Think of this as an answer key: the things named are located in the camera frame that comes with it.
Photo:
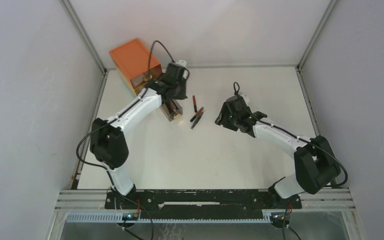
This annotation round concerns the red lipstick silver end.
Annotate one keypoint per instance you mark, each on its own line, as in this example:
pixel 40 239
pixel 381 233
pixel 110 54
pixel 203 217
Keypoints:
pixel 171 108

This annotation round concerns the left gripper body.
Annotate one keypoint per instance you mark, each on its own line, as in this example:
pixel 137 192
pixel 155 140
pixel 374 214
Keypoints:
pixel 180 93

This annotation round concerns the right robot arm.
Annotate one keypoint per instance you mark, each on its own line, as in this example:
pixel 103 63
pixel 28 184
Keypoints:
pixel 315 165

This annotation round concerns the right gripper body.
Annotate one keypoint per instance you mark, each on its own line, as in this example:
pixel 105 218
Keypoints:
pixel 226 118

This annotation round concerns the orange lip gloss black cap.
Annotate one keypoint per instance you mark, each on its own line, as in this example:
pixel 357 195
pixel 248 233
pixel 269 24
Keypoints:
pixel 196 114

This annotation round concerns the aluminium frame rail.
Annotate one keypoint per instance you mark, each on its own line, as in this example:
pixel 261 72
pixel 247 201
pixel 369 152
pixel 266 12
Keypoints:
pixel 80 29

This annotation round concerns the orange yellow blue drawer box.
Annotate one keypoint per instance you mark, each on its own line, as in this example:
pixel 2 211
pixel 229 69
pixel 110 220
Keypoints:
pixel 141 71

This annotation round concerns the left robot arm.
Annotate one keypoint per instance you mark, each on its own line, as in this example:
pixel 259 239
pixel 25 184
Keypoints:
pixel 108 136

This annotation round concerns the dark green makeup pen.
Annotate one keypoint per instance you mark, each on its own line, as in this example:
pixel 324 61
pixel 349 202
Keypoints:
pixel 195 122

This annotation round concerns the red lip gloss black cap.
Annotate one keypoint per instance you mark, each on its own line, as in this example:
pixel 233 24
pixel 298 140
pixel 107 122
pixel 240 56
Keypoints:
pixel 194 103

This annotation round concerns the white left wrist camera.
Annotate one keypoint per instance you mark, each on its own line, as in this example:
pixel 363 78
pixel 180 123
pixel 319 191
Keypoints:
pixel 182 63

